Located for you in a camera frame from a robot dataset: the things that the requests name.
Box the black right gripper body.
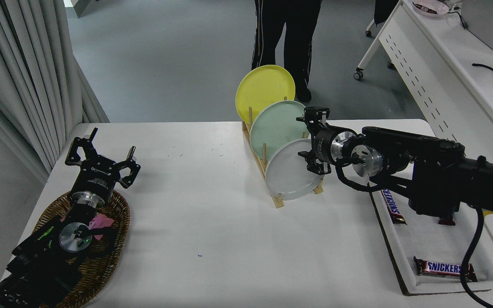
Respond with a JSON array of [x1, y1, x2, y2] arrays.
[[313, 127, 345, 165]]

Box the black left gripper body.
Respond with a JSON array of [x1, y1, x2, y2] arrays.
[[72, 156, 121, 201]]

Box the grey plate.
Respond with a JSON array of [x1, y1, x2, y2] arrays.
[[265, 138, 328, 201]]

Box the pale green plate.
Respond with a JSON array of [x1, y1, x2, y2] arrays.
[[250, 100, 311, 161]]

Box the wooden plate rack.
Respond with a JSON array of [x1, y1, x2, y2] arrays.
[[241, 98, 324, 209]]

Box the yellow plate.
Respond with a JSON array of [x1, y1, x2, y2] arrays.
[[235, 65, 296, 124]]

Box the pink crumpled wrapper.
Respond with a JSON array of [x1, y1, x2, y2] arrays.
[[89, 214, 114, 240]]

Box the brown wicker basket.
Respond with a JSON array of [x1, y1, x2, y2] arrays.
[[30, 190, 131, 308]]

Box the grey curtain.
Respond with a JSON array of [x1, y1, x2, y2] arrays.
[[0, 0, 110, 184]]

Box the white foam tray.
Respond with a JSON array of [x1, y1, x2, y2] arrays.
[[367, 180, 493, 296]]

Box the long white desk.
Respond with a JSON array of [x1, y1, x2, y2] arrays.
[[353, 0, 493, 172]]

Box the grey cabinet corner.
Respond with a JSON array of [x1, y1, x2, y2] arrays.
[[63, 0, 101, 18]]

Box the pink bowl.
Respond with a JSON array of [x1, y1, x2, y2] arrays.
[[412, 0, 449, 18]]

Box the grey laptop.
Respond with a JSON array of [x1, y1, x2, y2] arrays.
[[460, 0, 493, 58]]

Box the thin black desk cable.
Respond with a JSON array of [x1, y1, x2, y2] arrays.
[[447, 9, 468, 30]]

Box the black cable with yellow plug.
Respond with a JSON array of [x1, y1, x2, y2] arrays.
[[472, 63, 493, 80]]

